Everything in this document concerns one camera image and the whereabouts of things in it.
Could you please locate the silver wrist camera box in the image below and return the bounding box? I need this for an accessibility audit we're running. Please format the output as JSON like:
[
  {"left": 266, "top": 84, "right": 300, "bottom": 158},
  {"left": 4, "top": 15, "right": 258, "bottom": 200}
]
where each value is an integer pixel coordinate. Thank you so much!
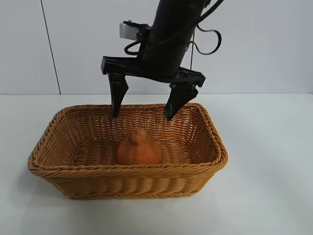
[{"left": 119, "top": 21, "right": 150, "bottom": 40}]

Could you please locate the thin black camera cable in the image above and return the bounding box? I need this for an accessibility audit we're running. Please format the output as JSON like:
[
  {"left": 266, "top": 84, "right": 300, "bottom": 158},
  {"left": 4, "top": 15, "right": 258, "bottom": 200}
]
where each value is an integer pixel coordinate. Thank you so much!
[{"left": 124, "top": 40, "right": 147, "bottom": 56}]

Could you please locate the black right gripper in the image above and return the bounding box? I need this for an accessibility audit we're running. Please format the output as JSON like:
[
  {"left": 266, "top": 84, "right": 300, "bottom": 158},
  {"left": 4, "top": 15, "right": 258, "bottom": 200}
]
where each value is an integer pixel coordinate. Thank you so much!
[{"left": 100, "top": 24, "right": 206, "bottom": 121}]

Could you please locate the orange citrus fruit with knob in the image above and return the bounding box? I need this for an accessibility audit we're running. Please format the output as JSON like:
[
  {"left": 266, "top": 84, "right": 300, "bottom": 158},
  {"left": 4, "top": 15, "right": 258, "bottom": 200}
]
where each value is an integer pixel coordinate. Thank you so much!
[{"left": 116, "top": 127, "right": 164, "bottom": 165}]

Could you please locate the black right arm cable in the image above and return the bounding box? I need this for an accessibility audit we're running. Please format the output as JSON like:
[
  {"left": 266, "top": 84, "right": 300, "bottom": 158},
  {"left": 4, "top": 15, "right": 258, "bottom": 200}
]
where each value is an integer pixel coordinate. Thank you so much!
[{"left": 194, "top": 0, "right": 224, "bottom": 56}]

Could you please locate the woven wicker basket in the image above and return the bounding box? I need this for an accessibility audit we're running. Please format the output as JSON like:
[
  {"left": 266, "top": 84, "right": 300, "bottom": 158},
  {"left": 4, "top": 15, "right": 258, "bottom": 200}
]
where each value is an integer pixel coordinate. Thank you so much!
[{"left": 27, "top": 102, "right": 228, "bottom": 201}]

